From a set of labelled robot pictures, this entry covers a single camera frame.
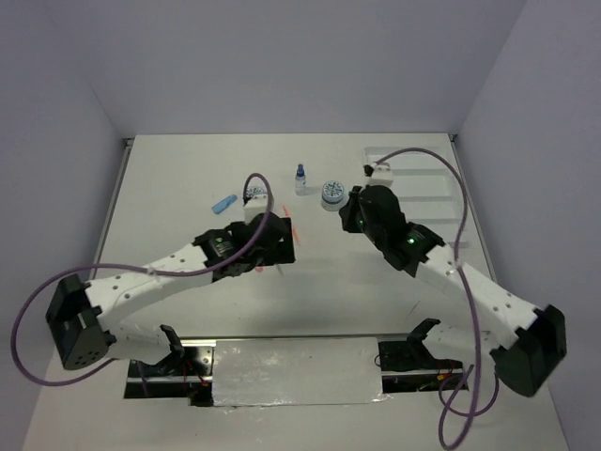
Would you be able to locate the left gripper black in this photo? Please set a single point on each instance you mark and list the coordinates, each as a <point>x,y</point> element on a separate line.
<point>282,252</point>

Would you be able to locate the left blue round jar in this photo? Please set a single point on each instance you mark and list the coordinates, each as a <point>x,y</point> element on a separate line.
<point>253,191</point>

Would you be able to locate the white compartment tray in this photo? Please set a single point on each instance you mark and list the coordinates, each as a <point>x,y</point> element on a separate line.
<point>429,193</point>

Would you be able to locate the blue round jar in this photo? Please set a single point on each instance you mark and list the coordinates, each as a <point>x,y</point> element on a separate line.
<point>333,195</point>
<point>253,191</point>

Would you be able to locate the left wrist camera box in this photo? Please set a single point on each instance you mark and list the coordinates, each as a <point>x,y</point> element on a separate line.
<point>255,206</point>

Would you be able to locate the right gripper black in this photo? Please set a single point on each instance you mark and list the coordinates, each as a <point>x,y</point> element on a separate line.
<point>347,211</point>

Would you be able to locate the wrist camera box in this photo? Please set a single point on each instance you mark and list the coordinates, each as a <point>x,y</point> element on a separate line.
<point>378,174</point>
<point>255,206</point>

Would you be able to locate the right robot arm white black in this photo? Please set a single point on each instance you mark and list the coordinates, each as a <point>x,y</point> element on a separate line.
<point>531,341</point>

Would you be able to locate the right blue round jar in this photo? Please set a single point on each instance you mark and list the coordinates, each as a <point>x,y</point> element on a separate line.
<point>333,195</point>

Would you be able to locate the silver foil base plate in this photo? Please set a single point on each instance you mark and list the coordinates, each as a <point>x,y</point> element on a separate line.
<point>296,372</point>

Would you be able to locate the blue lead case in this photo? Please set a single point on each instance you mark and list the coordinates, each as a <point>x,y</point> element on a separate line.
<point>224,204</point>

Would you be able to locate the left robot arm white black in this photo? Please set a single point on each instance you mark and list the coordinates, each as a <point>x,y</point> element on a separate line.
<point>93,320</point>

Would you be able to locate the small clear spray bottle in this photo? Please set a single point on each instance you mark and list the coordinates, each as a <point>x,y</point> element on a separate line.
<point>300,180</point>

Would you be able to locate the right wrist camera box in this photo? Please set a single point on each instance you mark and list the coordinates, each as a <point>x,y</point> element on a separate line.
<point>378,174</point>

